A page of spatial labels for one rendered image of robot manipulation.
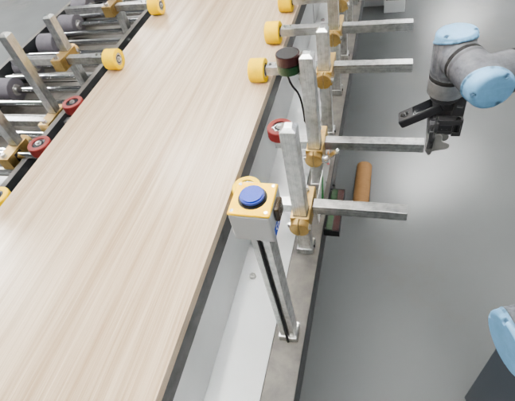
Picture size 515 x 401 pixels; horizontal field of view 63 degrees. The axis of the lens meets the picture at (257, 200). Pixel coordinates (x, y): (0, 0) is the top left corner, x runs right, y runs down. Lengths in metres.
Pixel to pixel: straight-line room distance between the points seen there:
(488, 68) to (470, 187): 1.43
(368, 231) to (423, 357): 0.63
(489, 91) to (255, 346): 0.83
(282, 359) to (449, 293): 1.07
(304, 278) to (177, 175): 0.46
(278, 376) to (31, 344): 0.56
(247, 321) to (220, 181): 0.40
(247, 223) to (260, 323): 0.59
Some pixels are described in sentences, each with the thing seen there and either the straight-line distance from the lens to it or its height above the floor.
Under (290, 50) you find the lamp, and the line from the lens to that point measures 1.10.
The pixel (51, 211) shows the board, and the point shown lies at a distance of 1.35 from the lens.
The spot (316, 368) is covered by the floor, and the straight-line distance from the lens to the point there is 1.82.
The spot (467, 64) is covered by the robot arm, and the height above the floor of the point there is 1.17.
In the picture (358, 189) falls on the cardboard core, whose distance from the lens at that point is 2.20.
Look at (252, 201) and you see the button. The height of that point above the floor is 1.23.
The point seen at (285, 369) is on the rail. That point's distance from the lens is 1.08.
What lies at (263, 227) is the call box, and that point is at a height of 1.19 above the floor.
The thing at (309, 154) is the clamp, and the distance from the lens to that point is 1.24.
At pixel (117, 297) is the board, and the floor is 0.90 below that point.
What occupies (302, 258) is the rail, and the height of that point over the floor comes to 0.70.
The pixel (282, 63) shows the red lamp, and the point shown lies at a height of 1.16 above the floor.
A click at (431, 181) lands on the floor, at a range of 2.37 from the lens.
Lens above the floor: 1.71
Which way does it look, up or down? 48 degrees down
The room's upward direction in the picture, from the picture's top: 15 degrees counter-clockwise
